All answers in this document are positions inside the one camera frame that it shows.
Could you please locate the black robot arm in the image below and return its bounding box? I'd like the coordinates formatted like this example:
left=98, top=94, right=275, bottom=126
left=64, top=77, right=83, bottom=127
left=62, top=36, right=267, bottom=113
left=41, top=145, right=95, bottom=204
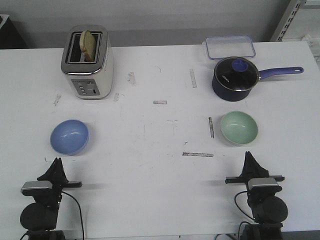
left=20, top=157, right=82, bottom=240
left=225, top=151, right=289, bottom=240

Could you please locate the glass pot lid blue knob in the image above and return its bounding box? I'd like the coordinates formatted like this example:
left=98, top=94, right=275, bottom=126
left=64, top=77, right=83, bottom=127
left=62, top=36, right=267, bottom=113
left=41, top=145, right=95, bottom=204
left=214, top=56, right=260, bottom=92

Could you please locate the silver white toaster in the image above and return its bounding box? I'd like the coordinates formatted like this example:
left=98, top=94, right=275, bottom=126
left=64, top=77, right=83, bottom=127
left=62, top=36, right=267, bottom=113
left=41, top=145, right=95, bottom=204
left=60, top=24, right=114, bottom=100

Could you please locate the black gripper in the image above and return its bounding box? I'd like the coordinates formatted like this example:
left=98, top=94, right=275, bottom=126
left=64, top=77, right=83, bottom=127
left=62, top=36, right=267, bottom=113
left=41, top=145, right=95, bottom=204
left=225, top=151, right=285, bottom=200
left=33, top=157, right=83, bottom=208

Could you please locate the blue saucepan with handle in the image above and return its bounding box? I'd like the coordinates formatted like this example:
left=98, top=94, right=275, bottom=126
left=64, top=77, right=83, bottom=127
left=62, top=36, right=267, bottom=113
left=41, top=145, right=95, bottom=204
left=211, top=56, right=304, bottom=102

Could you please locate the blue bowl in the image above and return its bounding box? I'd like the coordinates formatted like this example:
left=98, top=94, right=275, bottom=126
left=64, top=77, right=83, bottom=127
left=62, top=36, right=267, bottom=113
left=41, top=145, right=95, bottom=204
left=50, top=119, right=90, bottom=156

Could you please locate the bread slice in toaster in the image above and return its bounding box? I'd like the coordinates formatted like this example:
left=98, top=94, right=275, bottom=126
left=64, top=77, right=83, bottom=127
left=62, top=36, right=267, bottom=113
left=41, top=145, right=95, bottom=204
left=79, top=30, right=97, bottom=62

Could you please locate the clear plastic food container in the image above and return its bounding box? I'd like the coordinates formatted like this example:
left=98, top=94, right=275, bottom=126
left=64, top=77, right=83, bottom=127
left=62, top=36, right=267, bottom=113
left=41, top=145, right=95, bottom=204
left=202, top=35, right=256, bottom=60

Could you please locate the dark object at left edge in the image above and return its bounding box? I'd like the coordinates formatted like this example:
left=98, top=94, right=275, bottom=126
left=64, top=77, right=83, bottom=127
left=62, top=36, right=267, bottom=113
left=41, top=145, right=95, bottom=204
left=0, top=14, right=28, bottom=50

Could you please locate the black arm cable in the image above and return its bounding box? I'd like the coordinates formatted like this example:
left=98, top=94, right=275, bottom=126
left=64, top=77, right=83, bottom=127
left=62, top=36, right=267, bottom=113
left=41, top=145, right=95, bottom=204
left=234, top=190, right=256, bottom=223
left=61, top=191, right=85, bottom=240

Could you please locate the green bowl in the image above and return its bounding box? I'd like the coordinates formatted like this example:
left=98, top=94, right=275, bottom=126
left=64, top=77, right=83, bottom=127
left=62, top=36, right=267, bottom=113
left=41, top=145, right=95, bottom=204
left=220, top=111, right=259, bottom=146

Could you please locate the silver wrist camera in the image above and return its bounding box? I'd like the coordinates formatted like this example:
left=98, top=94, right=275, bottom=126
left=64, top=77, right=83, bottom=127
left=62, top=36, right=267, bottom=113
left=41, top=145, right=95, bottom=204
left=20, top=180, right=53, bottom=197
left=247, top=177, right=281, bottom=191

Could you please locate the grey metal shelf upright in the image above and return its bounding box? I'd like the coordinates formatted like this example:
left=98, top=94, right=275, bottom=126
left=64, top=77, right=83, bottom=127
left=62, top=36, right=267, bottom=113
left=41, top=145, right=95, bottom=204
left=269, top=0, right=307, bottom=42

